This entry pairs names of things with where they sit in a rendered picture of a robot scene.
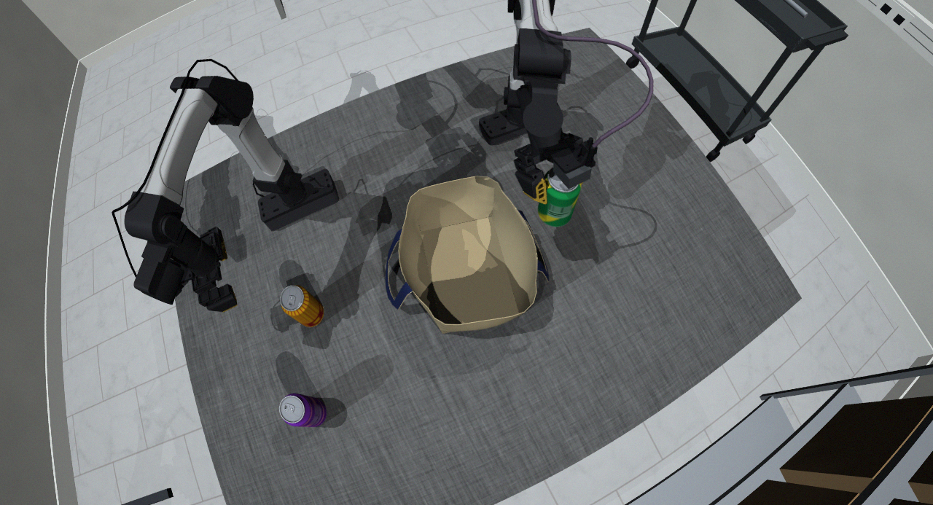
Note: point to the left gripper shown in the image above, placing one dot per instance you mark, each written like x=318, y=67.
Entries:
x=528, y=175

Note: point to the beige canvas tote bag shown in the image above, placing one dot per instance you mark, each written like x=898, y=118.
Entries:
x=455, y=202

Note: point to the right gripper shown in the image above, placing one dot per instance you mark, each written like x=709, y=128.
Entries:
x=206, y=269

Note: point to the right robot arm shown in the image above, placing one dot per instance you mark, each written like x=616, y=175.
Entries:
x=155, y=212

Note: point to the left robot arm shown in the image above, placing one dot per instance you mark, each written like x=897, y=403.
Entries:
x=541, y=66

